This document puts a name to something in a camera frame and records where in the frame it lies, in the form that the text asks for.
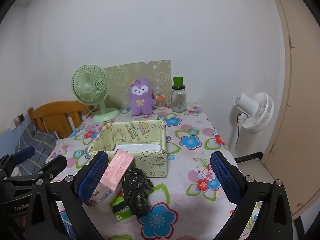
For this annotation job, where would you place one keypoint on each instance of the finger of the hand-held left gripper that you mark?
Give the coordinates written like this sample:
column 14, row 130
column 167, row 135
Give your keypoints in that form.
column 55, row 165
column 23, row 153

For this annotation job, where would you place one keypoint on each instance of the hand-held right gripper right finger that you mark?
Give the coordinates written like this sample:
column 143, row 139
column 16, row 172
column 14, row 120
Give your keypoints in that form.
column 225, row 177

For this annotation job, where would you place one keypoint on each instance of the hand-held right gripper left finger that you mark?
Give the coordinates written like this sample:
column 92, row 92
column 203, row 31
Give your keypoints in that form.
column 92, row 177

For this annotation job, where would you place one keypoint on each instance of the pink packet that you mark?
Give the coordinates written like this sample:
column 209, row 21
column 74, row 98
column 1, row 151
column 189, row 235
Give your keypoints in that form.
column 117, row 167

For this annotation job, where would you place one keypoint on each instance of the green tissue pack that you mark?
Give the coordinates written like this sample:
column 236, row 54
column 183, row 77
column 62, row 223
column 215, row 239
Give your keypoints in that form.
column 120, row 205

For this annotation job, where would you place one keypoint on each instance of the black plastic bag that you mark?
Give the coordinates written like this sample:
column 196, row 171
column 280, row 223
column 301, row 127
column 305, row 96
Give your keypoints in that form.
column 135, row 192

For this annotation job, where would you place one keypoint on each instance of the yellow cartoon storage box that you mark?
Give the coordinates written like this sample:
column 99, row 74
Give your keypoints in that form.
column 150, row 162

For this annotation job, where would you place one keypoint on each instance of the grey plaid blanket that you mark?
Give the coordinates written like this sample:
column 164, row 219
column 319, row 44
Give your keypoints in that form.
column 37, row 140

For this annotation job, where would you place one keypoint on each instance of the white standing fan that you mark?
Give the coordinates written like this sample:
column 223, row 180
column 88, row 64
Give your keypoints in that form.
column 260, row 112

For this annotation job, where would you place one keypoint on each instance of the green desk fan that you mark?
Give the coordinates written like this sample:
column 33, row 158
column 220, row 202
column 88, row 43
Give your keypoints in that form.
column 88, row 87

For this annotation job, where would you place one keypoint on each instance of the purple plush toy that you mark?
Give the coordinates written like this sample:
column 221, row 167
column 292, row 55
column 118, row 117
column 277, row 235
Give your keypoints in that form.
column 141, row 102

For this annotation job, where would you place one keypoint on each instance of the glass jar with green lid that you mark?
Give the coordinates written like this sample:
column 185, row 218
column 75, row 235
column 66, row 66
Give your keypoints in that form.
column 178, row 100

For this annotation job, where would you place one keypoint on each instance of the cotton swab jar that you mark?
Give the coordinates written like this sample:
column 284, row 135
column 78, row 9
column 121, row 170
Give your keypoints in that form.
column 160, row 103

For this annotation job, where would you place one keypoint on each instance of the printed cardboard board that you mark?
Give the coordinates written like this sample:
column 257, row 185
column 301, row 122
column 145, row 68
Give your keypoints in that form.
column 118, row 78

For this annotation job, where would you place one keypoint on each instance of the beige door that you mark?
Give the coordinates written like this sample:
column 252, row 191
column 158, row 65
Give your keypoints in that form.
column 300, row 105

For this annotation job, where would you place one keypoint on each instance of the wall socket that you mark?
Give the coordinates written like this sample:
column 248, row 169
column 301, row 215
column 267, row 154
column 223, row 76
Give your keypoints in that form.
column 21, row 118

